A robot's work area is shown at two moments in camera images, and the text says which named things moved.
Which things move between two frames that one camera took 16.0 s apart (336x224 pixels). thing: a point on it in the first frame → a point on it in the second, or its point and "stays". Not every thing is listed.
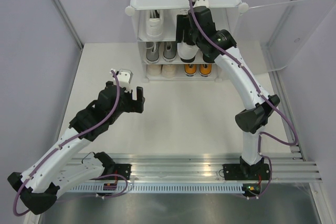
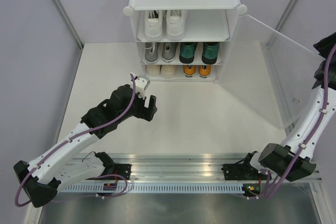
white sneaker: x=154 y=23 stays
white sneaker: x=186 y=52 → x=176 y=24
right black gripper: x=182 y=22 → x=325 y=50
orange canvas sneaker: x=190 y=70 stays
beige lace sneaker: x=168 y=70 stays
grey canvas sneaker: x=169 y=51 stays
